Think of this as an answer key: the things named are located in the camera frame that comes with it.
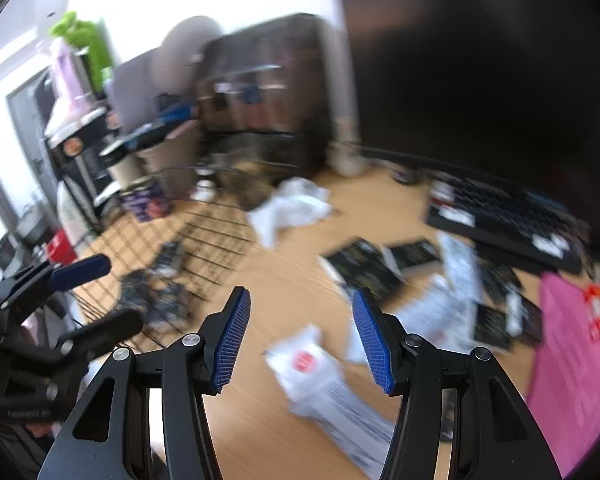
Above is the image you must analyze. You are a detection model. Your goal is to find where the dark drawer cabinet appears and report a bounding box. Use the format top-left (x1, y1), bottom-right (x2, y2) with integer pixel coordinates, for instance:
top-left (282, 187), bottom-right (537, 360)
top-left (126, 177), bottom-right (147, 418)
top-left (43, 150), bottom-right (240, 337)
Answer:
top-left (195, 13), bottom-right (332, 177)

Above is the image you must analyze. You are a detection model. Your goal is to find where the small ceramic vase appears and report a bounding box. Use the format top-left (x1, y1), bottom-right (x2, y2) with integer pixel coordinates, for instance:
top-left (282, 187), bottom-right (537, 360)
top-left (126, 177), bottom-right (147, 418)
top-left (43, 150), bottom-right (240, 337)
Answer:
top-left (327, 116), bottom-right (366, 178)

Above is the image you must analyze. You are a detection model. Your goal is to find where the black wire basket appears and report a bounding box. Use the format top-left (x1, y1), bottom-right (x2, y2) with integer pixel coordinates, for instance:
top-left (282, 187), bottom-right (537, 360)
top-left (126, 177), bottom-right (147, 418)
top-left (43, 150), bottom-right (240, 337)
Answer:
top-left (68, 160), bottom-right (297, 351)

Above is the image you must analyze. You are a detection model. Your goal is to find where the black Face tissue pack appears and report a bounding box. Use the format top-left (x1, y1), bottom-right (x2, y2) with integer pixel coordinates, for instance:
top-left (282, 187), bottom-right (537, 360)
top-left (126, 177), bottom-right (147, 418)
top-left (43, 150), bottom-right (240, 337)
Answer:
top-left (119, 242), bottom-right (190, 332)

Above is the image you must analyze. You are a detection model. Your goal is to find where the pink desk mat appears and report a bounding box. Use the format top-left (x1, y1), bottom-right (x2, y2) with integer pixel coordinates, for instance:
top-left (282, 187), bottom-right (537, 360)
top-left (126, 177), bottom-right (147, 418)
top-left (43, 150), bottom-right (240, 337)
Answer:
top-left (527, 274), bottom-right (600, 477)

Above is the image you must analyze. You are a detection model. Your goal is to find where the black mechanical keyboard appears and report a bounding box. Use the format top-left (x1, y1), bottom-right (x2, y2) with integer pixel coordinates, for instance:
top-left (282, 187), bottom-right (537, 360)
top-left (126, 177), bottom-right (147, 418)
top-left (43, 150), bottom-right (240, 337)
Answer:
top-left (426, 174), bottom-right (588, 276)

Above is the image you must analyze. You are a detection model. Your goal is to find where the crumpled white tissue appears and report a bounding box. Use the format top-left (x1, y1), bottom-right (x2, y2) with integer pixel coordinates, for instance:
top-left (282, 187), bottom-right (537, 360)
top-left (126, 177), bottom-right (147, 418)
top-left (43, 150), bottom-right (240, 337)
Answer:
top-left (247, 177), bottom-right (332, 249)

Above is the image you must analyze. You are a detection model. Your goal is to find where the black curved monitor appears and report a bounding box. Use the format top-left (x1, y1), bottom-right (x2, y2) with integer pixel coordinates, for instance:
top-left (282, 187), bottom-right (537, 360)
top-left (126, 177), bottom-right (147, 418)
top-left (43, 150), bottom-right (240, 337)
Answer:
top-left (341, 0), bottom-right (600, 233)

